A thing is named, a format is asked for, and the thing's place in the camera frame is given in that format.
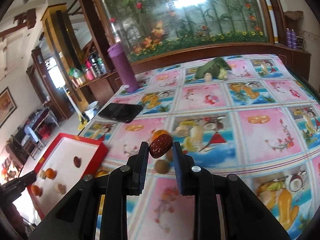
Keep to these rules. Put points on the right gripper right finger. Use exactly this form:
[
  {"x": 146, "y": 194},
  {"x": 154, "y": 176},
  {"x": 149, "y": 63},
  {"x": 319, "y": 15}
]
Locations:
[{"x": 193, "y": 180}]

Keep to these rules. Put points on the red jujube date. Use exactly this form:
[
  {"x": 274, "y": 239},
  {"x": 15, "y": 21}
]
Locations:
[
  {"x": 77, "y": 161},
  {"x": 161, "y": 145}
]

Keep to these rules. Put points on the white square cake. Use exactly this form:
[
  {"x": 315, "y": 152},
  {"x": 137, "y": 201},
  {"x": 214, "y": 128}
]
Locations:
[{"x": 60, "y": 188}]

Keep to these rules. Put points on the green leafy vegetable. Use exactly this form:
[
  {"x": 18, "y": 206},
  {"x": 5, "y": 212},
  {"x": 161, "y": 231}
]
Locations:
[{"x": 217, "y": 68}]

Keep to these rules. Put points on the black thermos on shelf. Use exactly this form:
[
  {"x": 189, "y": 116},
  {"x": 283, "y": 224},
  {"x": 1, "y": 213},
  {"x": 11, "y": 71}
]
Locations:
[{"x": 94, "y": 64}]

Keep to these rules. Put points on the black smartphone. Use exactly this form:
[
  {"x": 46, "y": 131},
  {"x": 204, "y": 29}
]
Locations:
[{"x": 120, "y": 112}]

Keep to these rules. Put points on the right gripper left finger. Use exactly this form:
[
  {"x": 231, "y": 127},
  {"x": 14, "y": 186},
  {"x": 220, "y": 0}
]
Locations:
[{"x": 127, "y": 180}]

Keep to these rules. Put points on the purple thermos bottle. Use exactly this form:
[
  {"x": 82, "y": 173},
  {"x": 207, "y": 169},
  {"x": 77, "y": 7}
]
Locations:
[{"x": 118, "y": 57}]

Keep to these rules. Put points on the red white tray box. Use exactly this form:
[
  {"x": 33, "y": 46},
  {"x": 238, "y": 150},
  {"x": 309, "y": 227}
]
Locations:
[{"x": 59, "y": 156}]

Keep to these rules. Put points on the green bag on shelf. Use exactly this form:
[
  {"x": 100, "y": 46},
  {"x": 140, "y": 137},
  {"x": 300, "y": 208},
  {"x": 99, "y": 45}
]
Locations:
[{"x": 74, "y": 72}]

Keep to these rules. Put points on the colourful fruit tablecloth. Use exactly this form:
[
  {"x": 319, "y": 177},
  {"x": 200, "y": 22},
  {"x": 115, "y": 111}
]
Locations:
[{"x": 261, "y": 124}]

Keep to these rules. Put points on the purple bottles on shelf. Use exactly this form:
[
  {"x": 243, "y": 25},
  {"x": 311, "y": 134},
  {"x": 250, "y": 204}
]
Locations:
[{"x": 291, "y": 38}]

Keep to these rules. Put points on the yellow broom mop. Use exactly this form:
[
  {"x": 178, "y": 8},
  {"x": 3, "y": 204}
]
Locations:
[{"x": 82, "y": 120}]

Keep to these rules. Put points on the white plastic bucket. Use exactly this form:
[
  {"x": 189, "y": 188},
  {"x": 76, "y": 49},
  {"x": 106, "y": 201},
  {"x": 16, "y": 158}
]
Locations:
[{"x": 92, "y": 109}]

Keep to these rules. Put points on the framed wall painting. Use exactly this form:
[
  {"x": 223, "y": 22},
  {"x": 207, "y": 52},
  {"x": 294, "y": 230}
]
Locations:
[{"x": 7, "y": 105}]

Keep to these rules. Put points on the pink bottle on shelf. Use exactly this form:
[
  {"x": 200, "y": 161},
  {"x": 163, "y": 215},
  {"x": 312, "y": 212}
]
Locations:
[{"x": 89, "y": 73}]

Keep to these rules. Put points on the wooden glass display cabinet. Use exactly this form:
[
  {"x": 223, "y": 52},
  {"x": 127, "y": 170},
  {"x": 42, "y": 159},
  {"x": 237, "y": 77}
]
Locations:
[{"x": 159, "y": 33}]

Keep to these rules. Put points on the round beige cake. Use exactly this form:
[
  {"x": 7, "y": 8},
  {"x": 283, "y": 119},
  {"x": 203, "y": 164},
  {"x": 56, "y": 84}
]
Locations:
[{"x": 42, "y": 174}]

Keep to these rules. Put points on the orange tangerine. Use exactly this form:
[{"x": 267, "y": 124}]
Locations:
[
  {"x": 36, "y": 190},
  {"x": 51, "y": 173},
  {"x": 157, "y": 133}
]

